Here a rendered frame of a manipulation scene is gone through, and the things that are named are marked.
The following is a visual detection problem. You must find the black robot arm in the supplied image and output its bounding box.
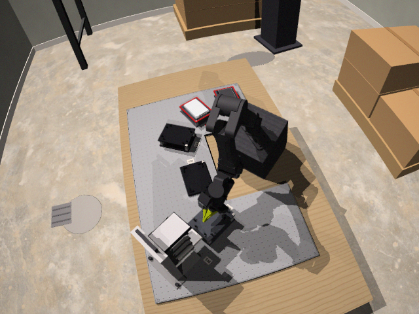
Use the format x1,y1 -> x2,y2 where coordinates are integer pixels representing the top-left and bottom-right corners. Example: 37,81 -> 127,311
198,94 -> 272,210

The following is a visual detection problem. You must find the black rectangular frame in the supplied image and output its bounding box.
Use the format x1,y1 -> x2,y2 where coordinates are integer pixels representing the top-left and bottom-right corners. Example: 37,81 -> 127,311
180,160 -> 211,196

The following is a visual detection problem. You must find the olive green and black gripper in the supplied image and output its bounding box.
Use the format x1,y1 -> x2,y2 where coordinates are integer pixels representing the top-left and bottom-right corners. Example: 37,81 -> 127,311
203,204 -> 229,222

